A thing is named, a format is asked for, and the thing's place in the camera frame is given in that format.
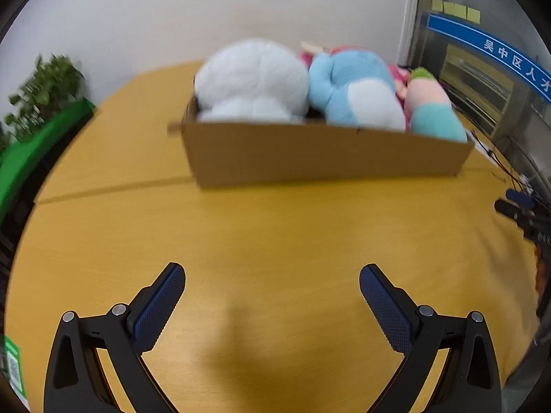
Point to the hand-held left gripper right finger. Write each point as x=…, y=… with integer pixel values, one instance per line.
x=387, y=309

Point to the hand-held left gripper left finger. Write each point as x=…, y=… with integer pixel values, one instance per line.
x=157, y=309

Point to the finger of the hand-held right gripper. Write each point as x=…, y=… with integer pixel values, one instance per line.
x=520, y=198
x=510, y=210

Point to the pig plush with teal shirt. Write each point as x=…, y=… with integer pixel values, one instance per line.
x=430, y=116

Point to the brown cardboard box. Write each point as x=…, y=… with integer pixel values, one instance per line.
x=323, y=150

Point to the blue white-bellied plush toy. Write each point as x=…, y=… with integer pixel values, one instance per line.
x=344, y=77

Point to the glass partition door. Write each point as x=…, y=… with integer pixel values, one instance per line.
x=482, y=77

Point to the green label sticker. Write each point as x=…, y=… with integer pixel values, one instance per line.
x=13, y=370

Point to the blue sign band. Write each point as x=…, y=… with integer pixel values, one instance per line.
x=473, y=34

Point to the yellow sticky note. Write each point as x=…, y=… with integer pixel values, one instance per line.
x=449, y=7
x=437, y=5
x=473, y=15
x=461, y=11

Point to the white plush toy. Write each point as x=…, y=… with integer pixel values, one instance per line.
x=249, y=77

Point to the green potted plant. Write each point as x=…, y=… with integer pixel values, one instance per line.
x=47, y=81

